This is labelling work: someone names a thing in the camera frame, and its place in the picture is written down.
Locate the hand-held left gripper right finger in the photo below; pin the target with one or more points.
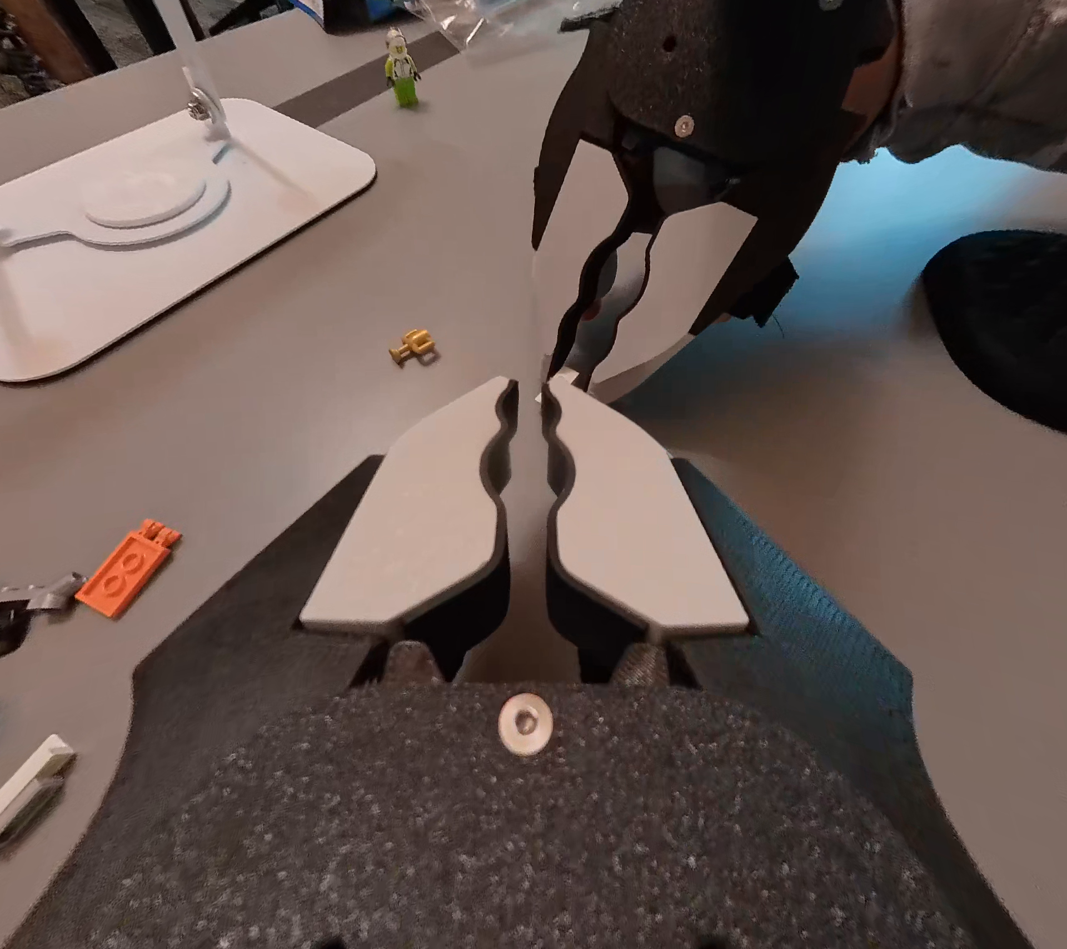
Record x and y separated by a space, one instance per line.
651 549

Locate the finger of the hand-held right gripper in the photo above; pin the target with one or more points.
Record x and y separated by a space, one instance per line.
701 266
576 249

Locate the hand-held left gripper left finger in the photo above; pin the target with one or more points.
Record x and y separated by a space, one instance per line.
409 549

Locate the lime green lego minifigure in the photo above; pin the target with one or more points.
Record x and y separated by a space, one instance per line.
402 74

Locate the small gold lego piece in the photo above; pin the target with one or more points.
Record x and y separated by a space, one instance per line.
414 348

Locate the pile of lego pieces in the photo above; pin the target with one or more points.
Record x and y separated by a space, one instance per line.
125 569

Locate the clear plastic bag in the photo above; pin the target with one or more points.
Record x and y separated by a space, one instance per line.
492 8

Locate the white book stand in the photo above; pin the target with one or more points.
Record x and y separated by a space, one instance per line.
150 241

